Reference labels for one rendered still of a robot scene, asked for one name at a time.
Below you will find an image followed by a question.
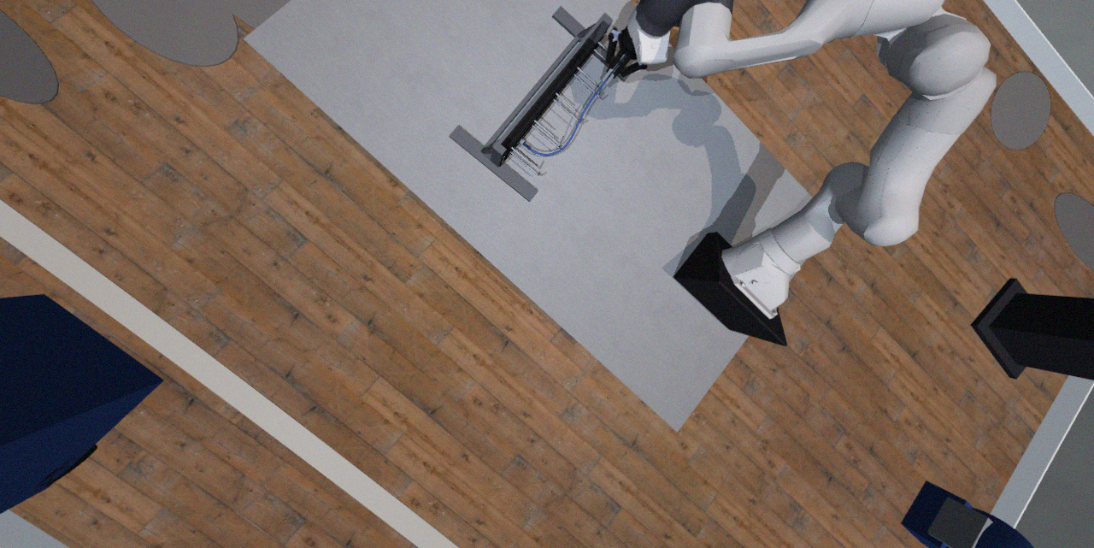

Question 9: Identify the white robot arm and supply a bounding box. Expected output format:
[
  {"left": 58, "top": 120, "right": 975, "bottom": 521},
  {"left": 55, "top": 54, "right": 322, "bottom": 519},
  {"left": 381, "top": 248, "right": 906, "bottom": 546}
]
[{"left": 627, "top": 0, "right": 997, "bottom": 319}]

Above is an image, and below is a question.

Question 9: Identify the grey metal rack with black panel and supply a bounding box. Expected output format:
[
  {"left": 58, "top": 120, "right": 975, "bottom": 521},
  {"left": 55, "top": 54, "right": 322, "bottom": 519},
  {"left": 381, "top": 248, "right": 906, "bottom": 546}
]
[{"left": 449, "top": 5, "right": 613, "bottom": 201}]

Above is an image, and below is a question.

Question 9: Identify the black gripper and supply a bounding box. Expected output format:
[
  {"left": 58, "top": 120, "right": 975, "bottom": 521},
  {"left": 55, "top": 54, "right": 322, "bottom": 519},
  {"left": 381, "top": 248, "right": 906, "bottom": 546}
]
[{"left": 602, "top": 26, "right": 649, "bottom": 85}]

